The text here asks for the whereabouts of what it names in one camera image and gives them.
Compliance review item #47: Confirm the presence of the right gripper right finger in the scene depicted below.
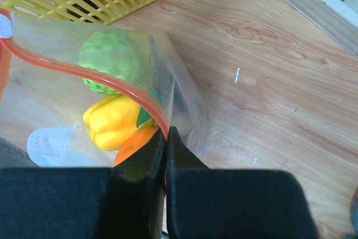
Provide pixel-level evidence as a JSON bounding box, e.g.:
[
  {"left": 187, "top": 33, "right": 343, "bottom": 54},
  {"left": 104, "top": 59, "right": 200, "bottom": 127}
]
[{"left": 166, "top": 127, "right": 319, "bottom": 238}]

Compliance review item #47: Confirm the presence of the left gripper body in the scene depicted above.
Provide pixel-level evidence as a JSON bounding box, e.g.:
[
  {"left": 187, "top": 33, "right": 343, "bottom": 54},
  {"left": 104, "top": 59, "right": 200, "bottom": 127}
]
[{"left": 0, "top": 138, "right": 39, "bottom": 168}]

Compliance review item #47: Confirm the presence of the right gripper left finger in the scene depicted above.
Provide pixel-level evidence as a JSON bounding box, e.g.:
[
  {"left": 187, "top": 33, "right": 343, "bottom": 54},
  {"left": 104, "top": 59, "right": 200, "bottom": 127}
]
[{"left": 1, "top": 131, "right": 166, "bottom": 238}]

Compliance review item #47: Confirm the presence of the small orange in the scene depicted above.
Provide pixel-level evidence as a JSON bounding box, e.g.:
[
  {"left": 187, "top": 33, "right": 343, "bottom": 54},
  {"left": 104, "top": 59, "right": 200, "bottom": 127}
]
[{"left": 114, "top": 126, "right": 158, "bottom": 166}]

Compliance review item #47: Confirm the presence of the yellow bell pepper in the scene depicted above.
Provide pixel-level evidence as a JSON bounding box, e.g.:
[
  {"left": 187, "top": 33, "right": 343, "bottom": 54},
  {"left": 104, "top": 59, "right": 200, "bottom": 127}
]
[{"left": 83, "top": 94, "right": 158, "bottom": 151}]

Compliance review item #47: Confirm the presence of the clear zip top bag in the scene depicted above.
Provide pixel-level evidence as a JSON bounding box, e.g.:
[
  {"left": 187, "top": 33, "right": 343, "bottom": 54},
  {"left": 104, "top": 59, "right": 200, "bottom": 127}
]
[{"left": 1, "top": 10, "right": 211, "bottom": 167}]

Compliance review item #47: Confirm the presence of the green custard apple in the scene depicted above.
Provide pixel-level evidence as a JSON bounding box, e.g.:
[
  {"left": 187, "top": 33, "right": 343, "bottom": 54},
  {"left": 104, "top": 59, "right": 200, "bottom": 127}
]
[{"left": 78, "top": 30, "right": 146, "bottom": 84}]

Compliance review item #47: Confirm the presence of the longan fruit bunch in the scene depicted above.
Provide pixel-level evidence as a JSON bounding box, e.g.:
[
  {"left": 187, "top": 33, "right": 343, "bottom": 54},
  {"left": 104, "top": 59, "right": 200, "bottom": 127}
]
[{"left": 146, "top": 35, "right": 202, "bottom": 142}]

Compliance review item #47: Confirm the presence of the blue cloth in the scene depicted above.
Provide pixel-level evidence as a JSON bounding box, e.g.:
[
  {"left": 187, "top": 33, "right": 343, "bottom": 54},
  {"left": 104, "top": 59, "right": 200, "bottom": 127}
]
[{"left": 350, "top": 189, "right": 357, "bottom": 238}]

